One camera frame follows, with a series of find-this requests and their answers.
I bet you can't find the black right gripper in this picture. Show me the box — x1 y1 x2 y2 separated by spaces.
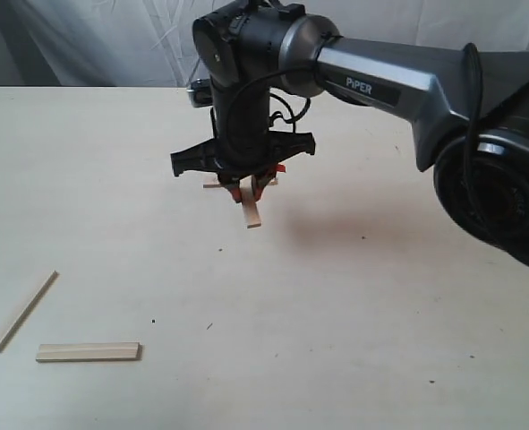
170 132 316 202

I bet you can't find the short wood strip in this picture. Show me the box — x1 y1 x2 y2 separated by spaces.
240 177 261 228

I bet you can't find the wood strip with hole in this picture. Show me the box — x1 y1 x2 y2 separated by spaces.
202 176 278 188

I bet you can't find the grooved wood block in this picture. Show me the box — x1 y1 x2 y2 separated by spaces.
36 342 141 363

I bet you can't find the long thin wood strip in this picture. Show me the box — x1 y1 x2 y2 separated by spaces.
0 271 60 353

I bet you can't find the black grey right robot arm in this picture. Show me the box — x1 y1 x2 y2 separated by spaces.
171 1 529 267

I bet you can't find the white backdrop curtain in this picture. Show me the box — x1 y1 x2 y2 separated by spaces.
0 1 529 87

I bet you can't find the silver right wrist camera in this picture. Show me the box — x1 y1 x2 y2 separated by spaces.
187 79 213 108

